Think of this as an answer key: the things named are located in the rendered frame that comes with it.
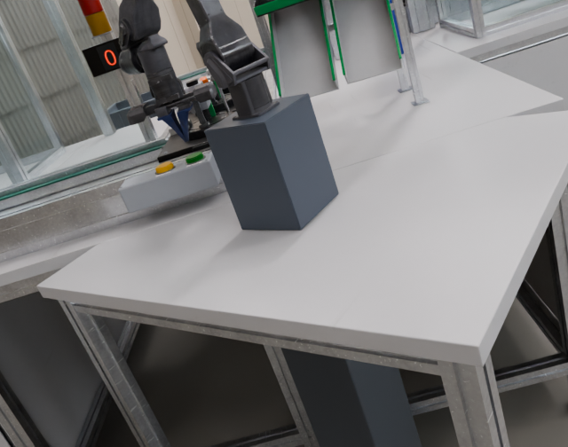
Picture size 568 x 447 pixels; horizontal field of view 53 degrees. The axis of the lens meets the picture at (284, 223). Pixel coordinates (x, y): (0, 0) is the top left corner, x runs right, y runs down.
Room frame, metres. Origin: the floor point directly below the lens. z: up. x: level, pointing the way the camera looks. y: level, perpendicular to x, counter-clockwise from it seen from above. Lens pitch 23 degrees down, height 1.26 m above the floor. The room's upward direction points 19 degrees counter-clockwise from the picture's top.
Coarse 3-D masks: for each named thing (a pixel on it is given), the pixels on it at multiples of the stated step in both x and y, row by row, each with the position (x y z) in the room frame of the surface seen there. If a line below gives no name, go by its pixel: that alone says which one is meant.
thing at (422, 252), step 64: (512, 128) 1.03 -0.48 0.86; (384, 192) 0.94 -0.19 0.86; (448, 192) 0.85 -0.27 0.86; (512, 192) 0.78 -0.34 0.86; (128, 256) 1.07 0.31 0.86; (192, 256) 0.96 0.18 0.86; (256, 256) 0.86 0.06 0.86; (320, 256) 0.79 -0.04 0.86; (384, 256) 0.72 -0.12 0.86; (448, 256) 0.66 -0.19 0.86; (512, 256) 0.61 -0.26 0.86; (192, 320) 0.78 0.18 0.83; (256, 320) 0.69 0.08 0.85; (320, 320) 0.62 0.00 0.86; (384, 320) 0.57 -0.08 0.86; (448, 320) 0.53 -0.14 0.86
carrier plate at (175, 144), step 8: (176, 136) 1.49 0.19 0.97; (168, 144) 1.43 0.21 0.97; (176, 144) 1.40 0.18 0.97; (184, 144) 1.37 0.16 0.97; (192, 144) 1.34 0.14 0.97; (200, 144) 1.31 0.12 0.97; (168, 152) 1.34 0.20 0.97; (176, 152) 1.32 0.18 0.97; (184, 152) 1.32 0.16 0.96; (192, 152) 1.31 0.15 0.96; (160, 160) 1.32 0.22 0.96; (168, 160) 1.32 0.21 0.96
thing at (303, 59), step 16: (320, 0) 1.40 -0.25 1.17; (272, 16) 1.47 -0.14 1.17; (288, 16) 1.47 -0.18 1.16; (304, 16) 1.45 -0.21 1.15; (320, 16) 1.43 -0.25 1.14; (272, 32) 1.41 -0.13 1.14; (288, 32) 1.44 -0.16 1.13; (304, 32) 1.42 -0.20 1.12; (320, 32) 1.40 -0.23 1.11; (272, 48) 1.38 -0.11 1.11; (288, 48) 1.41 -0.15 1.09; (304, 48) 1.39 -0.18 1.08; (320, 48) 1.37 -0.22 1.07; (288, 64) 1.38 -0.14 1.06; (304, 64) 1.36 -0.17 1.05; (320, 64) 1.34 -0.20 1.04; (288, 80) 1.35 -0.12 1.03; (304, 80) 1.34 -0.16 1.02; (320, 80) 1.32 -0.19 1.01; (336, 80) 1.28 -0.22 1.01; (288, 96) 1.33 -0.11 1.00
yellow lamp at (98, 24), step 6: (102, 12) 1.56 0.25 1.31; (90, 18) 1.55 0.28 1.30; (96, 18) 1.54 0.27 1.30; (102, 18) 1.55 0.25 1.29; (90, 24) 1.55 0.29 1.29; (96, 24) 1.54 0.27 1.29; (102, 24) 1.55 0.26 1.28; (108, 24) 1.56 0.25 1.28; (96, 30) 1.54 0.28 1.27; (102, 30) 1.54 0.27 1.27; (108, 30) 1.55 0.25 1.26
